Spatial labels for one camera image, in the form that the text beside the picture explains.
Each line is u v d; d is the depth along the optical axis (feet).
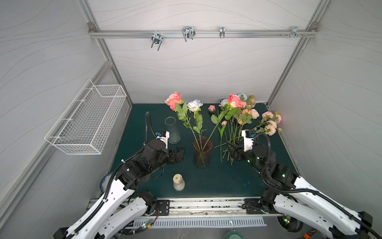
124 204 1.48
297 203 1.90
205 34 2.57
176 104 2.11
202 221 2.31
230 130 3.32
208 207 2.46
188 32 2.51
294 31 2.51
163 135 1.96
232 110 2.30
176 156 1.98
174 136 3.20
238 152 2.00
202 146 2.57
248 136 1.95
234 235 1.91
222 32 2.57
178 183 2.38
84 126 2.23
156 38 2.61
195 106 2.21
